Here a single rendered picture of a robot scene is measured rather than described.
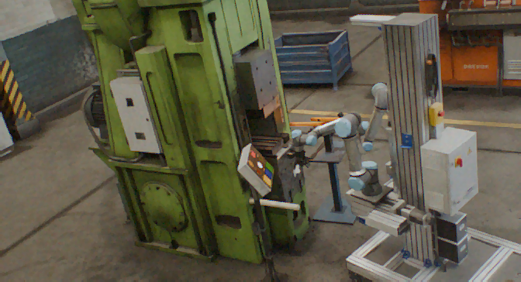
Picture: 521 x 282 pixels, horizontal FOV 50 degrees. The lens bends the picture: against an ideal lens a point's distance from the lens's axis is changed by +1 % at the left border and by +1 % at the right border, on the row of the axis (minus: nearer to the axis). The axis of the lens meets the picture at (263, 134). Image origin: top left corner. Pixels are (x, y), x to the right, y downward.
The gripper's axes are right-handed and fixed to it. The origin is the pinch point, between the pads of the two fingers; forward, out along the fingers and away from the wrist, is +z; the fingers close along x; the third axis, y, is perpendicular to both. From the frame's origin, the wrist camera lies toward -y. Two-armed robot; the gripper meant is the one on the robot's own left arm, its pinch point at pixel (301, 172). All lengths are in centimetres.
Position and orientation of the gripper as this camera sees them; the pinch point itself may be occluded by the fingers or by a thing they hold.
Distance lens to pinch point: 421.4
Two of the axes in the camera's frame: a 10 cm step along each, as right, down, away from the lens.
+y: 6.7, 1.9, -7.2
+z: 1.8, 8.9, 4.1
